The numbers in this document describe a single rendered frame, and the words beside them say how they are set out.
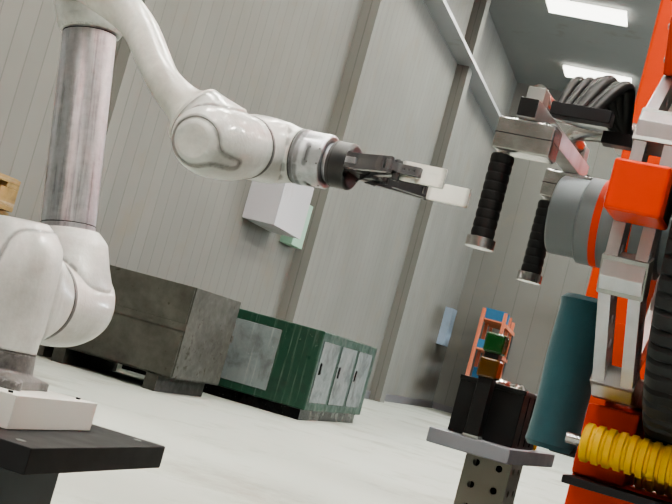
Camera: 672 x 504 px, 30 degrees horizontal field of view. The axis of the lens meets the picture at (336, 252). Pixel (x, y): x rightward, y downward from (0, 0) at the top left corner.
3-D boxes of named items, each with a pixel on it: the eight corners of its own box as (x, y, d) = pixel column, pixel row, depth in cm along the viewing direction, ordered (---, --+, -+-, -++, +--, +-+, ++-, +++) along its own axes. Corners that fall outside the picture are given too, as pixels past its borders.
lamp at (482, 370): (494, 380, 242) (499, 360, 242) (475, 374, 244) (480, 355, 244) (499, 381, 246) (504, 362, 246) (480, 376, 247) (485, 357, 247)
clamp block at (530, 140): (548, 157, 183) (557, 123, 184) (490, 146, 187) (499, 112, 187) (555, 165, 188) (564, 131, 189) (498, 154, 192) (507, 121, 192)
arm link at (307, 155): (281, 177, 197) (315, 184, 194) (297, 122, 197) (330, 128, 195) (304, 189, 205) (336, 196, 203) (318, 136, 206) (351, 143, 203)
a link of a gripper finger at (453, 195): (425, 198, 199) (426, 199, 200) (466, 207, 196) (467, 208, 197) (430, 180, 199) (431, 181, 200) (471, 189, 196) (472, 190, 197)
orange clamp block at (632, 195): (667, 231, 168) (659, 218, 160) (610, 220, 171) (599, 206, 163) (680, 182, 169) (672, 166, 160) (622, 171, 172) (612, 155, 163)
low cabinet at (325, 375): (195, 377, 1101) (216, 305, 1106) (359, 424, 1058) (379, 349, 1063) (112, 366, 933) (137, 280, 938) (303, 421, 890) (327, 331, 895)
